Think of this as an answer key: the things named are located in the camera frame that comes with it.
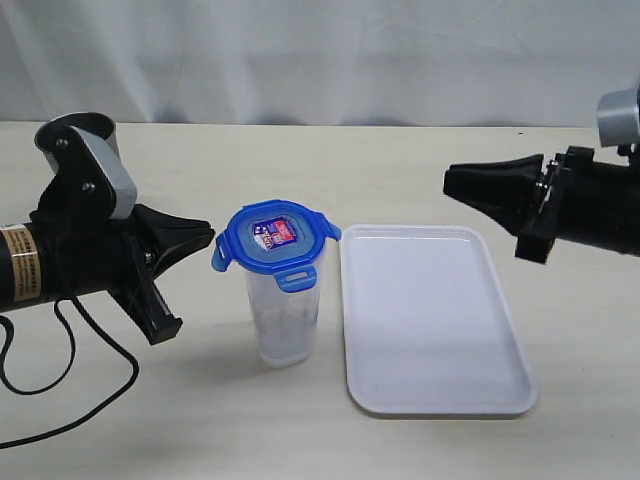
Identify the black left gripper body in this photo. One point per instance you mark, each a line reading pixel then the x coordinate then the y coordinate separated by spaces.
pixel 83 259

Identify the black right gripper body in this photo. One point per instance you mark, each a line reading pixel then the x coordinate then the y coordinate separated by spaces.
pixel 537 238

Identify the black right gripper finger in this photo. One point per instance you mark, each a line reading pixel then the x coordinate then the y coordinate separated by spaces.
pixel 505 191

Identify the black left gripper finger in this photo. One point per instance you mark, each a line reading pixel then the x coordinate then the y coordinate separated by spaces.
pixel 160 241

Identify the stainless steel cup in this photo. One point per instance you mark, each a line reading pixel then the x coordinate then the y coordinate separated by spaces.
pixel 96 123

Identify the blue plastic container lid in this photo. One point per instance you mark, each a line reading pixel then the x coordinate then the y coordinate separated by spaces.
pixel 280 239

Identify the clear plastic measuring container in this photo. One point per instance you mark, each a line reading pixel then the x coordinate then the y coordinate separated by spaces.
pixel 284 292

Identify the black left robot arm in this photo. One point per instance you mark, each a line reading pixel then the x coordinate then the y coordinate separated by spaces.
pixel 21 267

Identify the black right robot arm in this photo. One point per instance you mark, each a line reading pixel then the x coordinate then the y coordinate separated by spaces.
pixel 571 197

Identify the white rectangular plastic tray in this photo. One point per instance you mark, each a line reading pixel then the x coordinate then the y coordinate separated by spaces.
pixel 427 329

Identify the white backdrop curtain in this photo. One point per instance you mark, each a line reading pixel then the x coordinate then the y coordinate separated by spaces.
pixel 394 63

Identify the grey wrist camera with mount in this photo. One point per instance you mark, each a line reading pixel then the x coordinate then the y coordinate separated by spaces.
pixel 91 184

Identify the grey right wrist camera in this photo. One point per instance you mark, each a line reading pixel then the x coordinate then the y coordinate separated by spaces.
pixel 617 116

